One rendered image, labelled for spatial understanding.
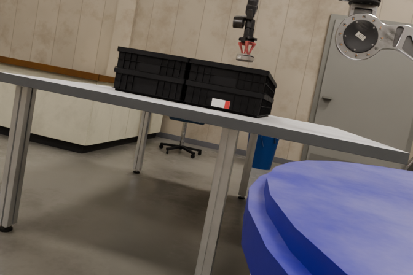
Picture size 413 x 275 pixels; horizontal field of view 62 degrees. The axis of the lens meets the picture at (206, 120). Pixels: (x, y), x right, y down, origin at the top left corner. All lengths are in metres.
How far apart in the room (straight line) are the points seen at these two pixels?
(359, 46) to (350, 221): 1.47
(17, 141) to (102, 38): 4.29
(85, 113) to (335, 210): 3.27
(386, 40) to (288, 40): 3.53
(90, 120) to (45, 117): 0.48
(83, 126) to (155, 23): 2.58
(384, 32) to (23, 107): 1.57
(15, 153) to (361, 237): 1.62
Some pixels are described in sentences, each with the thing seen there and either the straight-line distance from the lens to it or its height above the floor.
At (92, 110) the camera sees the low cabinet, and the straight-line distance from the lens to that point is 3.40.
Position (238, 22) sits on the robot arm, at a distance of 2.09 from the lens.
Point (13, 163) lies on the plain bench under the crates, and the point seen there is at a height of 0.32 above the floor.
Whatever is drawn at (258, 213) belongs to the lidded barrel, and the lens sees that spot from 0.21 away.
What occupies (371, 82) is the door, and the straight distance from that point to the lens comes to 5.14.
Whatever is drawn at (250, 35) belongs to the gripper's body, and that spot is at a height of 1.14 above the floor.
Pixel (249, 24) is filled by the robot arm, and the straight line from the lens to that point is 2.07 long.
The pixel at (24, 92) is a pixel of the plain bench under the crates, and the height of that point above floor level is 0.63.
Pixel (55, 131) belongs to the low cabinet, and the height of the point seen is 0.16.
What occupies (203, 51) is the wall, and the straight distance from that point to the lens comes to 5.24.
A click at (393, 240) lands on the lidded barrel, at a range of 0.19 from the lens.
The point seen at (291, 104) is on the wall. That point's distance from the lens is 5.04.
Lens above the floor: 0.76
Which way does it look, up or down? 4 degrees down
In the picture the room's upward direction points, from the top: 11 degrees clockwise
